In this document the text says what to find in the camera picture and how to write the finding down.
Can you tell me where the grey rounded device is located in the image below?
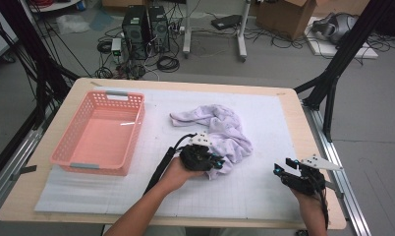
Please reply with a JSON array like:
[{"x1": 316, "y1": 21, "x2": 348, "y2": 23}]
[{"x1": 311, "y1": 12, "x2": 360, "y2": 45}]

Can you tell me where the grey metal bracket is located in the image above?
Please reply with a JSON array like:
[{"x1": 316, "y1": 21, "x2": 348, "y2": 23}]
[
  {"x1": 326, "y1": 181, "x2": 345, "y2": 200},
  {"x1": 10, "y1": 164, "x2": 38, "y2": 181}
]

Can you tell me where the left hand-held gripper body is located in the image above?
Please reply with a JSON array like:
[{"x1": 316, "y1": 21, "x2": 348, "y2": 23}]
[{"x1": 179, "y1": 132, "x2": 223, "y2": 172}]

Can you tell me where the coil of black cable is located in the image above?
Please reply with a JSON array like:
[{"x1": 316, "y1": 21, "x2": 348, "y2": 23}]
[{"x1": 156, "y1": 55, "x2": 181, "y2": 74}]

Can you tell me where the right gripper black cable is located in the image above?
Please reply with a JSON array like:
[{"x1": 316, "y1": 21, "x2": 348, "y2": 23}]
[{"x1": 311, "y1": 176, "x2": 329, "y2": 230}]

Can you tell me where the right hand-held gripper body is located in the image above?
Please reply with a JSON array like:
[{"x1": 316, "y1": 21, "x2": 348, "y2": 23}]
[{"x1": 281, "y1": 154, "x2": 344, "y2": 197}]

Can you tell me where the person's right hand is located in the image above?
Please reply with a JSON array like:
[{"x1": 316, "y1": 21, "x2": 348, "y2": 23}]
[{"x1": 292, "y1": 189, "x2": 327, "y2": 215}]

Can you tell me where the open cardboard box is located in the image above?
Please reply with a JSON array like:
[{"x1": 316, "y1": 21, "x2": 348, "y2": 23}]
[{"x1": 254, "y1": 0, "x2": 317, "y2": 41}]

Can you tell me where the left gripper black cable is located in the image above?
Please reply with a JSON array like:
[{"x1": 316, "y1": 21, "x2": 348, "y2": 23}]
[{"x1": 142, "y1": 132, "x2": 198, "y2": 196}]

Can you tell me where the large cardboard box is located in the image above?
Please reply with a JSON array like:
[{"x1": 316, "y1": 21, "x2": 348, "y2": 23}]
[{"x1": 312, "y1": 0, "x2": 371, "y2": 18}]

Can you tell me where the round white table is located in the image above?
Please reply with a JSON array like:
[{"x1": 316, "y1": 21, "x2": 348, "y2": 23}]
[{"x1": 28, "y1": 0, "x2": 84, "y2": 14}]

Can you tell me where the person's left hand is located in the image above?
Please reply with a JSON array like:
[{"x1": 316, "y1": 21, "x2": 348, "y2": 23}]
[{"x1": 159, "y1": 156, "x2": 204, "y2": 195}]

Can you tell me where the small white box device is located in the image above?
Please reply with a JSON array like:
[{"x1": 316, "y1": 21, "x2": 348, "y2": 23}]
[{"x1": 110, "y1": 37, "x2": 123, "y2": 57}]

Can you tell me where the white foam board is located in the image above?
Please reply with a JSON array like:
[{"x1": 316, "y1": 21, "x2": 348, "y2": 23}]
[{"x1": 304, "y1": 16, "x2": 380, "y2": 60}]

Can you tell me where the pink plastic basket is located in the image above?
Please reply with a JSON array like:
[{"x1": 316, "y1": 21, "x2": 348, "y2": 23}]
[{"x1": 49, "y1": 90, "x2": 146, "y2": 177}]

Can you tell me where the tangle of black cables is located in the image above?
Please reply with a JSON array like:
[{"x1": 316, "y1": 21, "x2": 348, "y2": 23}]
[{"x1": 244, "y1": 28, "x2": 317, "y2": 50}]

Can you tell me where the black frame strut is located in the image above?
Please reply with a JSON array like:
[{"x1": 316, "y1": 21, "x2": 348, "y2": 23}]
[
  {"x1": 0, "y1": 0, "x2": 82, "y2": 186},
  {"x1": 293, "y1": 0, "x2": 395, "y2": 144}
]

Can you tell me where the black flat device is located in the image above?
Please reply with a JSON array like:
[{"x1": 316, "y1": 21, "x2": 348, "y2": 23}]
[{"x1": 210, "y1": 14, "x2": 243, "y2": 30}]

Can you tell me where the black computer tower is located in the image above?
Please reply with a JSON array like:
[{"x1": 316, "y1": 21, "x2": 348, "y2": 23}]
[
  {"x1": 147, "y1": 5, "x2": 171, "y2": 53},
  {"x1": 121, "y1": 4, "x2": 150, "y2": 62}
]

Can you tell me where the white grid mat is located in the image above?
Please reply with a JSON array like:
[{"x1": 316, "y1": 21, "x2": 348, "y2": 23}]
[{"x1": 33, "y1": 87, "x2": 302, "y2": 221}]

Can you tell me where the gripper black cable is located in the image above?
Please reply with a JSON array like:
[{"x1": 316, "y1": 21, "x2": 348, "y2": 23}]
[
  {"x1": 311, "y1": 176, "x2": 329, "y2": 230},
  {"x1": 142, "y1": 132, "x2": 198, "y2": 196}
]

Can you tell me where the lilac printed cloth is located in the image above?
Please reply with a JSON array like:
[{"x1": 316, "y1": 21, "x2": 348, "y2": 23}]
[{"x1": 169, "y1": 103, "x2": 254, "y2": 181}]

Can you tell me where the aluminium frame rail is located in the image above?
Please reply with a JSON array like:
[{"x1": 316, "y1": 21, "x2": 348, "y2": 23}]
[
  {"x1": 0, "y1": 107, "x2": 56, "y2": 215},
  {"x1": 302, "y1": 101, "x2": 372, "y2": 236}
]

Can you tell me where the person's grey clothing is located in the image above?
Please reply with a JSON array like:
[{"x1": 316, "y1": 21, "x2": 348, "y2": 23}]
[{"x1": 142, "y1": 225, "x2": 239, "y2": 236}]

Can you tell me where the clear plastic bag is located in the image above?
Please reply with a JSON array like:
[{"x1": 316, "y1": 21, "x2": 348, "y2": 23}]
[{"x1": 56, "y1": 13, "x2": 91, "y2": 35}]

